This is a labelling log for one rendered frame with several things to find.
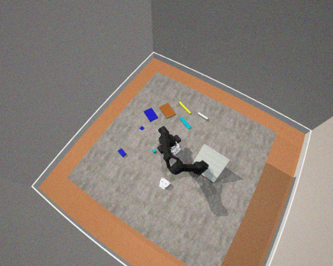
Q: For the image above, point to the blue flat plate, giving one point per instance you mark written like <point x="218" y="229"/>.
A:
<point x="151" y="115"/>

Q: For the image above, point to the cyan flat bar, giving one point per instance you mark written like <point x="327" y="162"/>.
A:
<point x="185" y="123"/>

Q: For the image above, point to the orange flat plate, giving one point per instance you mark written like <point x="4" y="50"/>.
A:
<point x="167" y="110"/>

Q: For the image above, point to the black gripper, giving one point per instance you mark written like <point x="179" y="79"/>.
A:
<point x="177" y="139"/>

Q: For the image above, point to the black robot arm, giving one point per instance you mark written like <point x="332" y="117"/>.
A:
<point x="166" y="139"/>

